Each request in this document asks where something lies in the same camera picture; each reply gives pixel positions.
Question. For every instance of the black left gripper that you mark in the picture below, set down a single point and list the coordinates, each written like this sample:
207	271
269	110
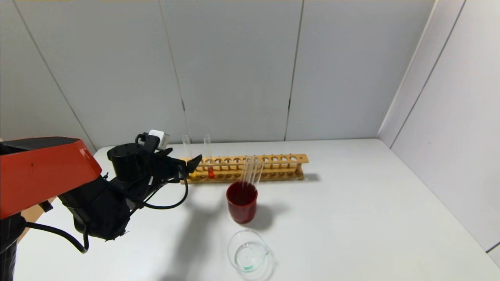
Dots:
182	167

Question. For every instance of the test tube with yellow pigment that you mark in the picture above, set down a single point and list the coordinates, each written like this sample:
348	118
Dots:
187	146

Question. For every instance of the test tube with red pigment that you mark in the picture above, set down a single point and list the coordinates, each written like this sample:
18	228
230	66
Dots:
207	146

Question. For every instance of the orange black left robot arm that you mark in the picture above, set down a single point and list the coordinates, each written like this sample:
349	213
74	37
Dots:
39	171

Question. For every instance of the wooden test tube rack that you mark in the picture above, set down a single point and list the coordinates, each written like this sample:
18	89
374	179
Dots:
273	159

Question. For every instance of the red plastic cup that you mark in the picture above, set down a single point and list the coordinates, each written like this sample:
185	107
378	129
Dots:
242	210

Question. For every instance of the clear glass beaker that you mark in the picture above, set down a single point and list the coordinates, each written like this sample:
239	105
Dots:
250	255

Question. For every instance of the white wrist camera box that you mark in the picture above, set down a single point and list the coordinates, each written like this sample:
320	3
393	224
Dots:
160	138

